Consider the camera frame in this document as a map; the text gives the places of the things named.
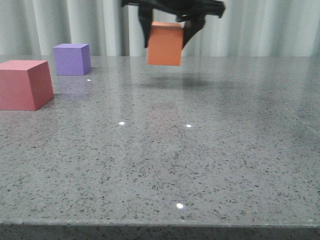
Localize purple foam cube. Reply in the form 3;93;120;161
52;43;92;76

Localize pale green curtain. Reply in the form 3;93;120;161
0;0;320;57

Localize orange foam cube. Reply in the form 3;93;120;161
147;21;183;66

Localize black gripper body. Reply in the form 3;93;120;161
121;0;226;19

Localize red foam cube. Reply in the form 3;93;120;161
0;60;54;111

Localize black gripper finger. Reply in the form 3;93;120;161
182;17;206;49
138;6;153;48

